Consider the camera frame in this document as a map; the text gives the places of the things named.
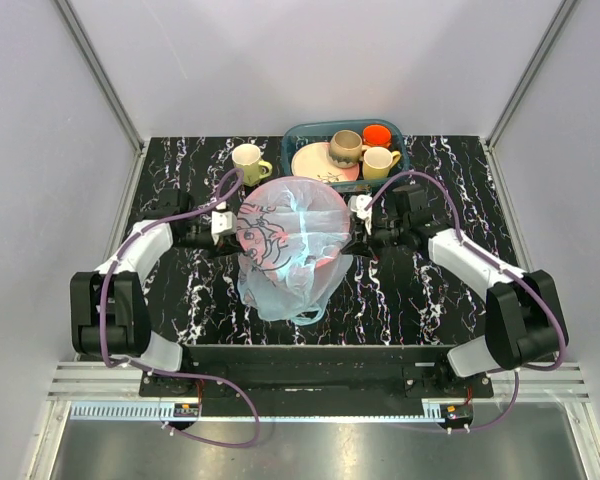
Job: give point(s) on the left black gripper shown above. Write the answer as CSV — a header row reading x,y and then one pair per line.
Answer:
x,y
226,246

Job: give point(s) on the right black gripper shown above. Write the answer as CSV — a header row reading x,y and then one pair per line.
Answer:
x,y
360,246

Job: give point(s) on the light blue plastic trash bag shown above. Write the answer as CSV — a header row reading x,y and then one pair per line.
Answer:
x,y
292,231

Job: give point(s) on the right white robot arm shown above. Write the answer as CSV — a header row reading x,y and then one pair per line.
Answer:
x,y
524,318

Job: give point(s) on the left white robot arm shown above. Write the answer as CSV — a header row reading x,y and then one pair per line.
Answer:
x,y
109,315

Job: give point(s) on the yellow mug in tub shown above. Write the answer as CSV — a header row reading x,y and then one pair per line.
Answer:
x,y
378,161

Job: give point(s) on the teal plastic dish tub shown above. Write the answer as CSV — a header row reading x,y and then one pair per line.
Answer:
x,y
305,134

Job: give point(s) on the yellow-green ceramic mug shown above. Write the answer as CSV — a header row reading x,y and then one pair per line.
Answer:
x,y
248,158

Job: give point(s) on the beige brown ceramic cup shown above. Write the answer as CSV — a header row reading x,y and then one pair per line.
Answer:
x,y
346,148

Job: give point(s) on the orange plastic cup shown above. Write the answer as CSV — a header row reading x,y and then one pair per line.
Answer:
x,y
377,135

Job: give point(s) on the cream floral plate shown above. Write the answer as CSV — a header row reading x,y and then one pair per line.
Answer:
x,y
313,161

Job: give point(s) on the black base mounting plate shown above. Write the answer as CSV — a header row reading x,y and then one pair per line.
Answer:
x,y
319,381

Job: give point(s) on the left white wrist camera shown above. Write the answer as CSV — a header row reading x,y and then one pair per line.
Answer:
x,y
223,221

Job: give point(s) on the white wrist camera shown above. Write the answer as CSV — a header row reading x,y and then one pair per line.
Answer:
x,y
360,206
223,221

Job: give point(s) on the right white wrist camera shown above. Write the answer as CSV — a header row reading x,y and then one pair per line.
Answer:
x,y
360,206

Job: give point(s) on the aluminium front rail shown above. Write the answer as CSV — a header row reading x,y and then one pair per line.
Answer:
x,y
93,392

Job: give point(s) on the left aluminium frame post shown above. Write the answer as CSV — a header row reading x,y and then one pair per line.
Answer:
x,y
77,30

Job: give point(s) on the aluminium frame post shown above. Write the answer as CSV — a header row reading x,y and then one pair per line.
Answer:
x,y
549,39
77,30

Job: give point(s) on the right aluminium frame post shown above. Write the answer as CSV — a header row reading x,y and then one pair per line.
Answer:
x,y
549,39

